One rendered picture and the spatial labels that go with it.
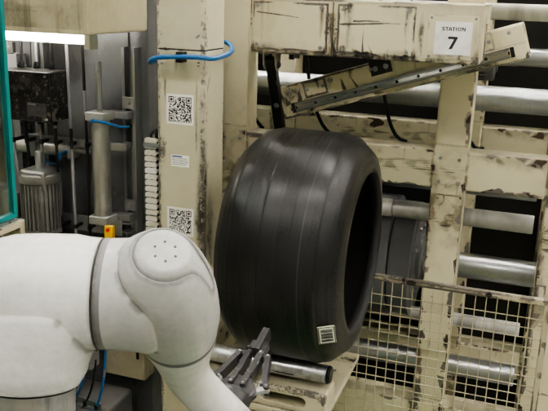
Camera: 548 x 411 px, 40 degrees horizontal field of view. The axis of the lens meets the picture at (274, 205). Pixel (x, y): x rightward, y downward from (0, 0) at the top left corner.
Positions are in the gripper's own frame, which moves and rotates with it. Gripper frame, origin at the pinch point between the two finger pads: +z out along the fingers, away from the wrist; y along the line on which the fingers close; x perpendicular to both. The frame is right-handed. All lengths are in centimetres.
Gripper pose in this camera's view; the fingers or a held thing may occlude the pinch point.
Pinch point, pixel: (262, 342)
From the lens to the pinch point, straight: 161.4
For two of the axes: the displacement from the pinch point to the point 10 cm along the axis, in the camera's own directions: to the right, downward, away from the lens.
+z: 3.3, -4.9, 8.1
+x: 0.6, 8.7, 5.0
